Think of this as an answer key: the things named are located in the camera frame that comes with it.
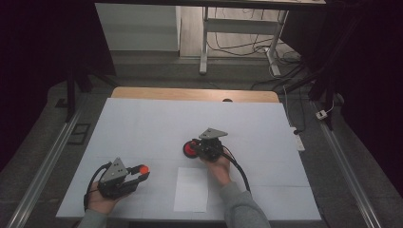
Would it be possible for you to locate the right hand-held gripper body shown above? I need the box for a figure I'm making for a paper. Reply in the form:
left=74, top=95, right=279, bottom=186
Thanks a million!
left=193, top=127, right=229, bottom=162

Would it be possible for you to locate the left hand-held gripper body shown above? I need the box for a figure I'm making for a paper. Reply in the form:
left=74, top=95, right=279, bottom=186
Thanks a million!
left=96, top=157, right=139, bottom=200

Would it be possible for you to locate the round red ink pad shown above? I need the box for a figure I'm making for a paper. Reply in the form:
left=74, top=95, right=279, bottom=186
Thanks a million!
left=182, top=140, right=200, bottom=160

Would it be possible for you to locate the small white paper sheet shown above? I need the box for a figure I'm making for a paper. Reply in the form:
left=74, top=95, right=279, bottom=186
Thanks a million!
left=173, top=166, right=209, bottom=213

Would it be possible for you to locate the person's left hand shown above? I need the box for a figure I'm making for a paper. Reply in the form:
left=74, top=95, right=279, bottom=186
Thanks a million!
left=86, top=185, right=126, bottom=216

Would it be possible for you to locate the person's right hand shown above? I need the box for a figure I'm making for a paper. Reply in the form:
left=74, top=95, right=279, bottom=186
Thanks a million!
left=199, top=153, right=233, bottom=187

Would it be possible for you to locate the large white table cover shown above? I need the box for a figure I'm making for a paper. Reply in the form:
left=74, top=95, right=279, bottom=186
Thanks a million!
left=55, top=97, right=322, bottom=221

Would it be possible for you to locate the wooden table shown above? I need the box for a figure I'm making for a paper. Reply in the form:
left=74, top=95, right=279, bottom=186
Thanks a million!
left=110, top=86, right=280, bottom=104

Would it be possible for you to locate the white power strip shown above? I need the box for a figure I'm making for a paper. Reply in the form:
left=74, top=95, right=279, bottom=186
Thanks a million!
left=289, top=126, right=306, bottom=152

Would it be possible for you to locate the black metal stand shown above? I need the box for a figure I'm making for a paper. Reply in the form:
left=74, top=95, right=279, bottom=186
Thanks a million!
left=278, top=61, right=337, bottom=131
left=64, top=61, right=119, bottom=124

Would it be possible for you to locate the white cabinet panel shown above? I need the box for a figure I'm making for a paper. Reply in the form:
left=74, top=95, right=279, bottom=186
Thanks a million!
left=94, top=3, right=182, bottom=52

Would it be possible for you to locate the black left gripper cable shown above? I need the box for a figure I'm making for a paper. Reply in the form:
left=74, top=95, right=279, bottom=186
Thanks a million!
left=83, top=161, right=113, bottom=213

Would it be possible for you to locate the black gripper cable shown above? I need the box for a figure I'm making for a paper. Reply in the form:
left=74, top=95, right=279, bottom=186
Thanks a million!
left=83, top=161, right=113, bottom=213
left=221, top=144, right=252, bottom=195

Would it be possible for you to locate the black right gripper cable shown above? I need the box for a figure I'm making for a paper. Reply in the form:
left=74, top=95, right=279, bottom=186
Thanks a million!
left=221, top=144, right=252, bottom=195

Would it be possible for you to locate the aluminium floor rail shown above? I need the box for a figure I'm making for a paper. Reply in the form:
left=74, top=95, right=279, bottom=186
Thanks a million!
left=6, top=105, right=84, bottom=228
left=311, top=100, right=384, bottom=228

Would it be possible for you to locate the tangle of floor cables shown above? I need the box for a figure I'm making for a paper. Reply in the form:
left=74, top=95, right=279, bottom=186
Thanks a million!
left=207, top=8, right=302, bottom=66

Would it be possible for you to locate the white desk frame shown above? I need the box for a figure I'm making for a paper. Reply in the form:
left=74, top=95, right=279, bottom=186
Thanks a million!
left=199, top=6, right=290, bottom=77

